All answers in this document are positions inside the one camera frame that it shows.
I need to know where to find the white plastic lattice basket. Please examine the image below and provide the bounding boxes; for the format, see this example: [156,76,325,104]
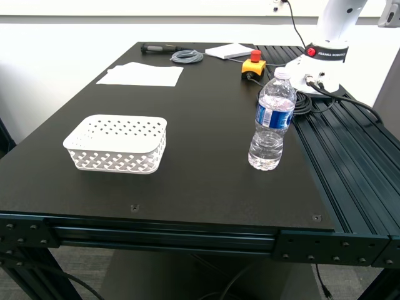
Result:
[62,114,168,175]

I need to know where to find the black wall plug cable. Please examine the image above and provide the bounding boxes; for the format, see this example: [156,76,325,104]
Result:
[282,0,308,48]

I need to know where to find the black aluminium table frame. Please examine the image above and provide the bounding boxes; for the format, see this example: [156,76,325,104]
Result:
[0,45,400,300]

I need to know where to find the grey coiled cable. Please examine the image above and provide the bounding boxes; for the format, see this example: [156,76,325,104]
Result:
[170,49,204,65]

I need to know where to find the white printed paper sheet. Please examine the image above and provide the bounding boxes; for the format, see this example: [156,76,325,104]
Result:
[96,63,184,88]
[106,61,148,74]

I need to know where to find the black hanging cable with plug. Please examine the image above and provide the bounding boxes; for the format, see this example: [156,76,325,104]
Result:
[314,264,334,298]

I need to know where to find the black floor cable looped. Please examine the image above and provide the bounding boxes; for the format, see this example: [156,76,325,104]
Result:
[199,264,253,300]

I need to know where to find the white booklet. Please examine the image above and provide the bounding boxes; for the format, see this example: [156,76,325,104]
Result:
[204,42,253,60]

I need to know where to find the clear plastic water bottle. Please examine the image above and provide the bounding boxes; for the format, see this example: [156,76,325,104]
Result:
[247,66,297,171]

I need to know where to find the beige wall cable raceway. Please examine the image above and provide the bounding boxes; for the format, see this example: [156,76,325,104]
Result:
[0,0,323,17]

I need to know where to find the black floor cable long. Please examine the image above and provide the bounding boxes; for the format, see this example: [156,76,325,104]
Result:
[0,249,106,300]

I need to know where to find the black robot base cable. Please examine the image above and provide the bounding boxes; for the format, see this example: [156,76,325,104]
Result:
[307,77,384,124]

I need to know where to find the yellow emergency stop red button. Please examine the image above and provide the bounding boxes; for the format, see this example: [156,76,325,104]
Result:
[241,49,267,81]

